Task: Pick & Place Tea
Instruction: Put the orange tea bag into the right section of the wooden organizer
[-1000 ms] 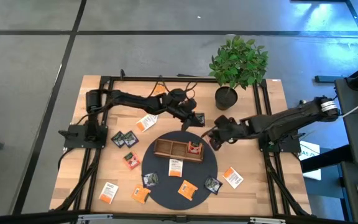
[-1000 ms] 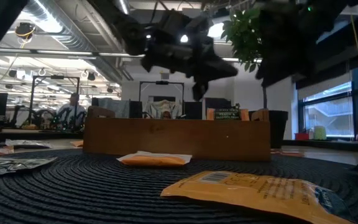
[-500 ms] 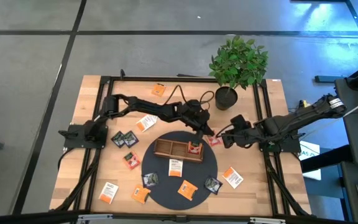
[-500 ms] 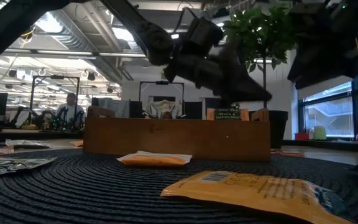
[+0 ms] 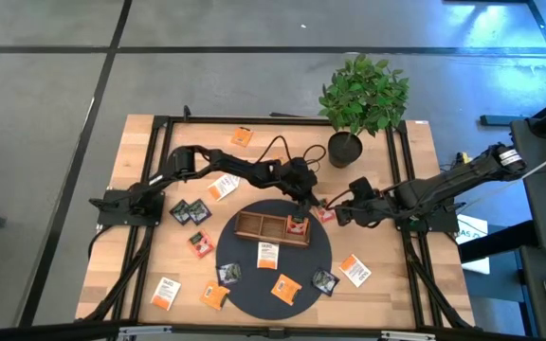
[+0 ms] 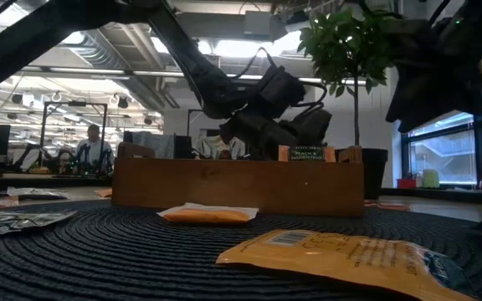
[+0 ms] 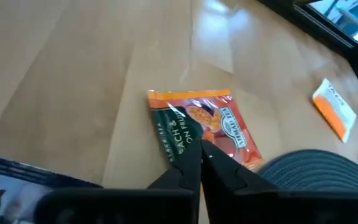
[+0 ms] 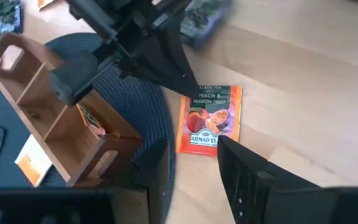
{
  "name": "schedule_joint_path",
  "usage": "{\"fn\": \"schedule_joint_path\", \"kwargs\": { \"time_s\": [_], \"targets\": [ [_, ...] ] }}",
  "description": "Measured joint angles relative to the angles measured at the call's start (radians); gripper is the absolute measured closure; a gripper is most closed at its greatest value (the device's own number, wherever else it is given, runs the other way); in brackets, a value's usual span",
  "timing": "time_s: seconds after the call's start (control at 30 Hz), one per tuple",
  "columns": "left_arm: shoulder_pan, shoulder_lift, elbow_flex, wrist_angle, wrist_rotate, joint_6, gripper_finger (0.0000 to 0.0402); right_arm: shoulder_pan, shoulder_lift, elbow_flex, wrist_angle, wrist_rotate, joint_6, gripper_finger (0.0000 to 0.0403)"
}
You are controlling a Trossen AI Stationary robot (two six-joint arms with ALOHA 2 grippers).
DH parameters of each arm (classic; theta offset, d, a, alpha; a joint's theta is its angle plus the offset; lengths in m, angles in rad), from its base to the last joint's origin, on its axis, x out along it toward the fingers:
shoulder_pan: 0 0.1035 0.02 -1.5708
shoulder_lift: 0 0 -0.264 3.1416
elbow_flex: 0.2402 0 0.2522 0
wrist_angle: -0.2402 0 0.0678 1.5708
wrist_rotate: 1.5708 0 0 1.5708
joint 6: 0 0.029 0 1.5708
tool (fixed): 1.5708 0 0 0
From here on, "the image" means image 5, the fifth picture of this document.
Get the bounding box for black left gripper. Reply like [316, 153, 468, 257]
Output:
[272, 158, 324, 218]

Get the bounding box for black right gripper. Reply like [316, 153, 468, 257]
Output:
[333, 191, 389, 229]

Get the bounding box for red tea packet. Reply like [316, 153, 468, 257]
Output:
[317, 198, 337, 224]
[285, 214, 311, 237]
[187, 230, 216, 260]

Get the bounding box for wooden compartment tray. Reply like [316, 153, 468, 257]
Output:
[233, 210, 312, 248]

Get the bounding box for white orange tea packet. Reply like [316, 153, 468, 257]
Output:
[256, 241, 281, 271]
[207, 172, 242, 203]
[150, 276, 183, 313]
[338, 253, 373, 289]

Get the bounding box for round dark woven placemat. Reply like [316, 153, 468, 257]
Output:
[214, 198, 334, 321]

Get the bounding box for green plant in black pot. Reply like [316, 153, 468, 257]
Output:
[318, 52, 410, 170]

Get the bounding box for white paper sign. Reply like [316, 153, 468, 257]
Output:
[455, 212, 491, 276]

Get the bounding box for black diagonal strut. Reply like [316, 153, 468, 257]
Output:
[459, 220, 539, 264]

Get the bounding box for dark desk foot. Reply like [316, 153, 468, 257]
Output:
[480, 114, 526, 127]

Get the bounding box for dark grey desk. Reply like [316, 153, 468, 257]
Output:
[509, 117, 546, 257]

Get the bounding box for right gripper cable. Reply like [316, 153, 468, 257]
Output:
[325, 188, 355, 209]

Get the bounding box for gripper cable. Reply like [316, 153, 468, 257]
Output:
[325, 188, 355, 209]
[256, 135, 328, 174]

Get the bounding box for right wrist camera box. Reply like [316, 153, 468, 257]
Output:
[352, 177, 374, 198]

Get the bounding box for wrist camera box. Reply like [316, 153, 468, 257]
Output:
[291, 159, 313, 180]
[352, 177, 374, 198]

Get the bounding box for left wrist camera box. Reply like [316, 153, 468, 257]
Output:
[291, 159, 313, 180]

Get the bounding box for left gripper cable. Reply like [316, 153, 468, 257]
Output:
[256, 135, 328, 174]

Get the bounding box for silver bracket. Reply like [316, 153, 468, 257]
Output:
[117, 324, 173, 340]
[379, 330, 438, 341]

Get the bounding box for black aluminium stand frame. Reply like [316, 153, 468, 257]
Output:
[0, 319, 546, 341]

